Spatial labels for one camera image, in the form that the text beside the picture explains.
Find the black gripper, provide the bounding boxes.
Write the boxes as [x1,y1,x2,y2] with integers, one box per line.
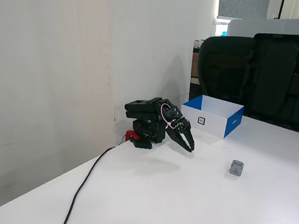
[163,116,196,155]

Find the gray block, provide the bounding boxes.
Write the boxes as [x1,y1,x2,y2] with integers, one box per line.
[227,159,246,178]

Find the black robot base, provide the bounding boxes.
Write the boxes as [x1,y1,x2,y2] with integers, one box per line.
[131,116,168,146]

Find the blue and white cardboard box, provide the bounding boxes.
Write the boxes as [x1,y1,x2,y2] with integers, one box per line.
[180,90,248,143]

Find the black table clamp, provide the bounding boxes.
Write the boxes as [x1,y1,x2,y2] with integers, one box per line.
[130,135,153,151]

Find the black office chair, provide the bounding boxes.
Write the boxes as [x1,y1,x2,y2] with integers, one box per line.
[194,32,261,113]

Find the white desk divider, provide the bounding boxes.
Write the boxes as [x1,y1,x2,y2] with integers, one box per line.
[226,12,299,43]

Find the white servo cable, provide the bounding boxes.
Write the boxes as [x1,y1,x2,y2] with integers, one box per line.
[159,102,176,130]

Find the red clamp handle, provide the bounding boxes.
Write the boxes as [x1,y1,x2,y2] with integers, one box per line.
[124,129,141,142]

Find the black power cable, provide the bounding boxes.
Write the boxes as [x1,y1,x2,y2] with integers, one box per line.
[42,145,124,224]

